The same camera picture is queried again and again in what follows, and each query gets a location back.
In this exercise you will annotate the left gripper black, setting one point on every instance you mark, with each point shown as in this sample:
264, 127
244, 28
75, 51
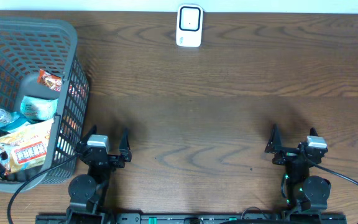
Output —
116, 162

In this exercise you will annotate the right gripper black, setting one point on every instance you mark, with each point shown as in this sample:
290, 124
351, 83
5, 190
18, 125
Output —
275, 145

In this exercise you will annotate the yellow snack chip bag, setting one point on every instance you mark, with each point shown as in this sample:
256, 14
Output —
25, 148

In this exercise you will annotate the orange chocolate bar wrapper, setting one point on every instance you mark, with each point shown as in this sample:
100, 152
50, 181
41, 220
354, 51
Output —
53, 82

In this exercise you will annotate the grey plastic mesh basket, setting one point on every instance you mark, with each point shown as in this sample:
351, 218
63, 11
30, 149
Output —
26, 46

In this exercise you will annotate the teal wet wipes pack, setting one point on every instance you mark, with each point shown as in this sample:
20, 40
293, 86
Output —
37, 108

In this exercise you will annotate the white barcode scanner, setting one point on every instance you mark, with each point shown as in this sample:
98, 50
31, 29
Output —
189, 25

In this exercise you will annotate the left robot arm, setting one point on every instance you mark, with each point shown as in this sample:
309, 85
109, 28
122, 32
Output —
88, 191

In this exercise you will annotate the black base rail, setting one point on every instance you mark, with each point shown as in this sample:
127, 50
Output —
135, 218

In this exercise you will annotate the blue mouthwash bottle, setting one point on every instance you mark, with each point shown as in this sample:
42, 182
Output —
11, 122

